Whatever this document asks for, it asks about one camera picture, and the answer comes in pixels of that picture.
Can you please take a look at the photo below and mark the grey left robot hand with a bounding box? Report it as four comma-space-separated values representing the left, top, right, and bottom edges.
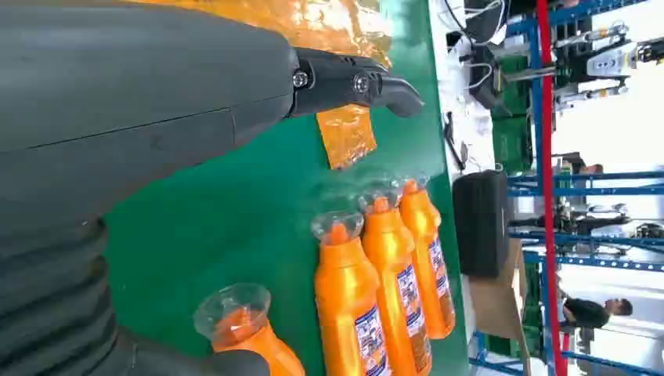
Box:
0, 0, 425, 376

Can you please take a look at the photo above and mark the orange drink bottle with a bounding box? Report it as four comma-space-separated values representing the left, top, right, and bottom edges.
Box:
359, 187, 433, 376
310, 211, 394, 376
193, 282, 307, 376
398, 175, 457, 341

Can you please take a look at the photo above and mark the yellow plastic sheet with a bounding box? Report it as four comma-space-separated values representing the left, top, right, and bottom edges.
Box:
124, 0, 394, 172

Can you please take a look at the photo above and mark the ribbed grey left arm sleeve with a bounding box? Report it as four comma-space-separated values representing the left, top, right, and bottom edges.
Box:
0, 220, 123, 376

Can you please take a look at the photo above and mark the black device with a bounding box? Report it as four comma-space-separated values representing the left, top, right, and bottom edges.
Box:
463, 0, 507, 45
467, 45, 503, 111

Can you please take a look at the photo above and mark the black ribbed box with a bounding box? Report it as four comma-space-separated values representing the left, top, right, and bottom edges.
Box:
452, 169, 511, 280

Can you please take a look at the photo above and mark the green plastic crate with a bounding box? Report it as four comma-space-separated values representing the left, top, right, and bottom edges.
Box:
496, 54, 531, 116
491, 116, 534, 175

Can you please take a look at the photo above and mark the brown cardboard box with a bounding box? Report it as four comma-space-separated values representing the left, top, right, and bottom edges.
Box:
468, 238, 532, 376

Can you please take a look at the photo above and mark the blue metal shelf rack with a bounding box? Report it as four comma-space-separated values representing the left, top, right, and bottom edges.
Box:
469, 0, 664, 376

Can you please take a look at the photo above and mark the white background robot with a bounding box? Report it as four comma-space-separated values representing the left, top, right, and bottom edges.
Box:
552, 20, 664, 113

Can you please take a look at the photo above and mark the person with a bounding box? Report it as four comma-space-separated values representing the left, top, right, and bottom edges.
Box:
560, 295, 635, 331

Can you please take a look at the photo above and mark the black cable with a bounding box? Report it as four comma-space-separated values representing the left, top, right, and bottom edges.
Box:
442, 111, 468, 172

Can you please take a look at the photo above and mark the red post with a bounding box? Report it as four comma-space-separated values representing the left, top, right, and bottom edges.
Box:
536, 0, 569, 376

